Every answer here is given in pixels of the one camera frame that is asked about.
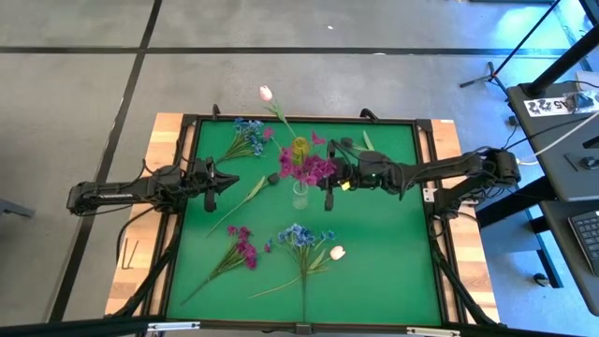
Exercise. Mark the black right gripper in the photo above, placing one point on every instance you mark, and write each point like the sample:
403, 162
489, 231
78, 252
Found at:
351, 171

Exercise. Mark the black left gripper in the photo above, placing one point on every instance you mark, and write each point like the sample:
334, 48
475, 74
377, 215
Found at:
201, 180

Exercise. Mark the magenta artificial flower bunch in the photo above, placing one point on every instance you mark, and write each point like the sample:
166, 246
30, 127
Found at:
313, 168
245, 250

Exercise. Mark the dark artificial tulip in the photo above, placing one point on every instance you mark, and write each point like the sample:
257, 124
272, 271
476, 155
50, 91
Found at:
273, 178
346, 142

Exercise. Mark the blue artificial flower bunch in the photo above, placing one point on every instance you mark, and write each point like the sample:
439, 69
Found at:
299, 236
250, 136

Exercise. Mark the pink artificial tulip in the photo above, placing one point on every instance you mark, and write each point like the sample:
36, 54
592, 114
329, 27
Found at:
338, 253
266, 92

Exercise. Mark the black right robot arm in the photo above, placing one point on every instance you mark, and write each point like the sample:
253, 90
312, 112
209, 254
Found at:
444, 168

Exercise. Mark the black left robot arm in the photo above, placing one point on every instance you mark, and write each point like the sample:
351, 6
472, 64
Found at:
117, 191

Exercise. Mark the clear glass vase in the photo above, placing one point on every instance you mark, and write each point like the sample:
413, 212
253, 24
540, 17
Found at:
301, 201

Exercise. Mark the yellow glass vase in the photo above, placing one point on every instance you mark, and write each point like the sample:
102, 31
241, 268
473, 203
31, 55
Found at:
299, 147

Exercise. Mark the green table mat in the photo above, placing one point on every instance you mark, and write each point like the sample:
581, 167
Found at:
374, 271

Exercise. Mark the thin black tripod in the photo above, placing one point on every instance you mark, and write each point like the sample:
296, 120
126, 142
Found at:
491, 74

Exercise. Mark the grey chair base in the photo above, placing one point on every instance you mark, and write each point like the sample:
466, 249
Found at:
14, 208

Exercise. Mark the black gantry bar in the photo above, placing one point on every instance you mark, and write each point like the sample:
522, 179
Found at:
70, 327

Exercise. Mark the printed white paper label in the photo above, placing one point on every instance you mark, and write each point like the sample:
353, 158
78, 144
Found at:
538, 106

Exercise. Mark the grey desk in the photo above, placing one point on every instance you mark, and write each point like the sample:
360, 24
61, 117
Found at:
552, 154

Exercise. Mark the small black floor object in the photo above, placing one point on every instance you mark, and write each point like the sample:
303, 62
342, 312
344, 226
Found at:
541, 280

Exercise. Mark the dark desk with keyboard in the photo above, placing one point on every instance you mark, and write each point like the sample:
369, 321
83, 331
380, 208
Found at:
561, 253

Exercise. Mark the black desk knob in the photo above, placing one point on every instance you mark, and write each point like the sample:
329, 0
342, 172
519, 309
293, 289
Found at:
589, 162

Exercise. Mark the thick black pole stand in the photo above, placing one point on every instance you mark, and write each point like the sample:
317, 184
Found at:
561, 63

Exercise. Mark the black keyboard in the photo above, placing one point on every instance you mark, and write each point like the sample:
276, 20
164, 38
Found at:
587, 238

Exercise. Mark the blue object on desk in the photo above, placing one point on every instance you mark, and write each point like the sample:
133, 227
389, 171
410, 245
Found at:
585, 100

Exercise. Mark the black diagonal frame strut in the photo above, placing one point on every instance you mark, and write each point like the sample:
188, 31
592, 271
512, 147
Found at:
461, 290
150, 281

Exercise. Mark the black table frame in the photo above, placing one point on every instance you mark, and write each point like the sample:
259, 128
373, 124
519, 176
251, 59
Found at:
262, 326

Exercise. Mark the silver metal bracket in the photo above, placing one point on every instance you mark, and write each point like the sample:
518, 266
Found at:
173, 326
433, 332

